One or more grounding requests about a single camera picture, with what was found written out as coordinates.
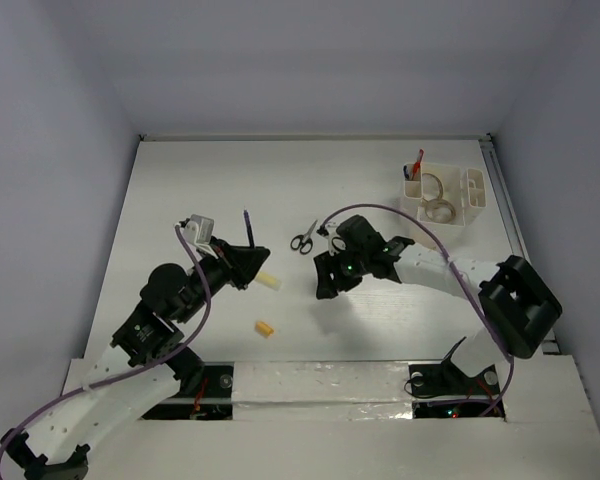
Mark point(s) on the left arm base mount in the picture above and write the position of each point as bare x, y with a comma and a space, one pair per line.
205, 391

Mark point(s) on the yellow highlighter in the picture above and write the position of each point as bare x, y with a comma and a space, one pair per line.
268, 281

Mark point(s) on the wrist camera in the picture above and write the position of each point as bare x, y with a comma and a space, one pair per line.
197, 231
336, 243

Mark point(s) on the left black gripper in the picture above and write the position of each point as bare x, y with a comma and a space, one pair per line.
240, 263

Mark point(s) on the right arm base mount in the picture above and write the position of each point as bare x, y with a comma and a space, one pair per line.
442, 391

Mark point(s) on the black handled scissors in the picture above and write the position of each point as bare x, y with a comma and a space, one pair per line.
303, 243

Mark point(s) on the red gel pen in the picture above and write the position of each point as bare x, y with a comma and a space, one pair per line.
417, 165

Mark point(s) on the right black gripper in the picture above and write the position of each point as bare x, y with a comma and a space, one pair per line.
326, 287

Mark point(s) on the orange highlighter cap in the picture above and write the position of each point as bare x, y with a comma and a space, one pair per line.
263, 329

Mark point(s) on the white perforated organizer basket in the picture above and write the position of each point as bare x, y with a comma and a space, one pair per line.
465, 189

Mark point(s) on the beige masking tape roll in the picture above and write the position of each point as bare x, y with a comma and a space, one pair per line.
431, 184

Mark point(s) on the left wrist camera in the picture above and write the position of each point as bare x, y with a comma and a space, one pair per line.
197, 231

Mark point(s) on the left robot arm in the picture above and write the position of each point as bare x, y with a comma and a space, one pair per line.
147, 361

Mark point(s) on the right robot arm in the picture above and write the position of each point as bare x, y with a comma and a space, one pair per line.
515, 306

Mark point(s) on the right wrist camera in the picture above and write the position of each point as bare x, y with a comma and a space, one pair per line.
336, 243

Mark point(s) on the clear tape roll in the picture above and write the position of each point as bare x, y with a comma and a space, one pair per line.
440, 211

